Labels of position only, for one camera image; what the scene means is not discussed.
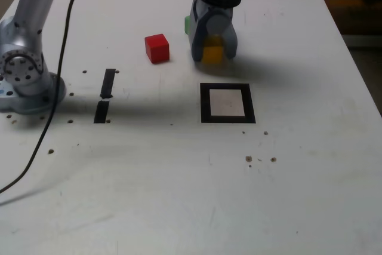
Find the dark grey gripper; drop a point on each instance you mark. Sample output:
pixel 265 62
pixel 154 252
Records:
pixel 219 9

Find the yellow cube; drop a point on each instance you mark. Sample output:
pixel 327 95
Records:
pixel 212 54

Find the green cube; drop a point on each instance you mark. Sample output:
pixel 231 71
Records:
pixel 187 25

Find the red cube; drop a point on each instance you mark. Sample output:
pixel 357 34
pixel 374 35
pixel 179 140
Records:
pixel 157 49

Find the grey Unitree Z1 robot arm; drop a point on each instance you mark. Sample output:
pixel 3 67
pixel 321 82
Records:
pixel 21 58

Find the black tape square outline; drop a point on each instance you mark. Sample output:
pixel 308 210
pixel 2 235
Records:
pixel 204 102

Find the black tape strip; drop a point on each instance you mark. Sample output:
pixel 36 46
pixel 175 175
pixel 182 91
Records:
pixel 107 81

